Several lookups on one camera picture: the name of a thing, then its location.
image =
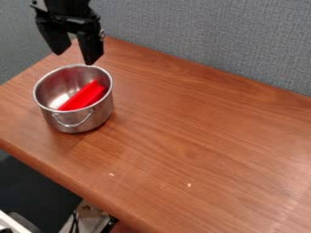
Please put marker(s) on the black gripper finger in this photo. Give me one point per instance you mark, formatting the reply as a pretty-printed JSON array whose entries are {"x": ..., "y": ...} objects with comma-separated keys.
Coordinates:
[
  {"x": 89, "y": 39},
  {"x": 54, "y": 35}
]

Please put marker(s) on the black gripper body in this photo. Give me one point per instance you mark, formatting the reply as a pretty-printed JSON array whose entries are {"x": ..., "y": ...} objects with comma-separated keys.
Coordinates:
[{"x": 70, "y": 13}]

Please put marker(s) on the metal pot with handles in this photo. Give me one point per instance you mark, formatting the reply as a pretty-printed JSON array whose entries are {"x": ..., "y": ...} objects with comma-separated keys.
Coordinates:
[{"x": 57, "y": 86}]

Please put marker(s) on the red rectangular block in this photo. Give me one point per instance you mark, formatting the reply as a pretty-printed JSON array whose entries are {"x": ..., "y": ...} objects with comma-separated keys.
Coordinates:
[{"x": 88, "y": 95}]

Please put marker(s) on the white object bottom left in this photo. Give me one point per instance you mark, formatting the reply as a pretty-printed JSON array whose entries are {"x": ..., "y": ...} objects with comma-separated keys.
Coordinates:
[{"x": 8, "y": 222}]

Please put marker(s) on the metal table leg frame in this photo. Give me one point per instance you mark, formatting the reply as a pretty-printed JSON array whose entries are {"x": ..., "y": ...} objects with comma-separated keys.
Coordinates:
[{"x": 88, "y": 219}]

